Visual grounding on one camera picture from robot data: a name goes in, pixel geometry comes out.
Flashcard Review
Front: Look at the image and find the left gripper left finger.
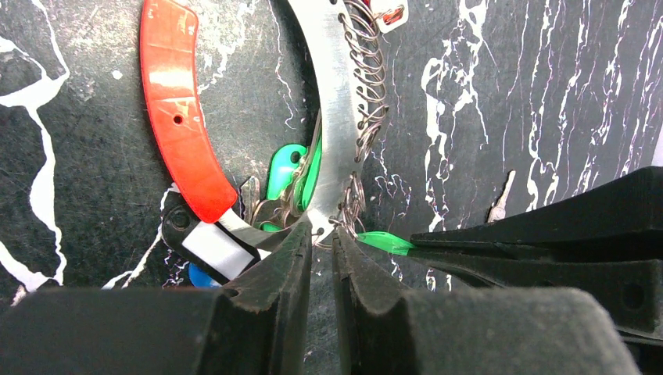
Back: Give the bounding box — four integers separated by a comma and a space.
1, 223, 312, 374

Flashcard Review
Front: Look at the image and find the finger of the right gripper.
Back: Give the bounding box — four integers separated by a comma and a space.
409, 248, 662, 342
410, 166, 662, 246

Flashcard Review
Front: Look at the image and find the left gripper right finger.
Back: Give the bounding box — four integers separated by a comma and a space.
332, 231, 639, 374

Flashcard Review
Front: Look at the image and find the black key tag white label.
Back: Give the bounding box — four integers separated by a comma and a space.
161, 205, 266, 286

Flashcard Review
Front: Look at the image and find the blue key tag on ring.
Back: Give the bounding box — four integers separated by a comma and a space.
188, 262, 221, 288

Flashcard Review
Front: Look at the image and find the metal key organizer red handle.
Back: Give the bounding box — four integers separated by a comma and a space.
139, 1, 407, 249

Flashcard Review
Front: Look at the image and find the silver loose key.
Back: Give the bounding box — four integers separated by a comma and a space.
486, 170, 517, 223

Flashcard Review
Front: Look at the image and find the green key tag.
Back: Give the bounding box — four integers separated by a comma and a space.
357, 231, 415, 256

